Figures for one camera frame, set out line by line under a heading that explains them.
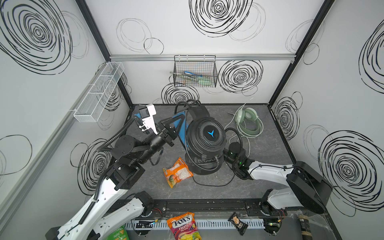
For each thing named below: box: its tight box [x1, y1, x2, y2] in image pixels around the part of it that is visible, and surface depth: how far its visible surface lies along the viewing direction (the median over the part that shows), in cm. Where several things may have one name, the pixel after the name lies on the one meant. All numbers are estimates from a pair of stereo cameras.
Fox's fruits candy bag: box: [167, 212, 202, 240], surface depth 67 cm
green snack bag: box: [105, 225, 130, 240], surface depth 65 cm
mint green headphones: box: [235, 107, 261, 136], surface depth 105 cm
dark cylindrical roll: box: [298, 214, 313, 240], surface depth 68 cm
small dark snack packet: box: [227, 211, 249, 236], surface depth 70 cm
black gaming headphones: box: [185, 104, 227, 176], surface depth 34 cm
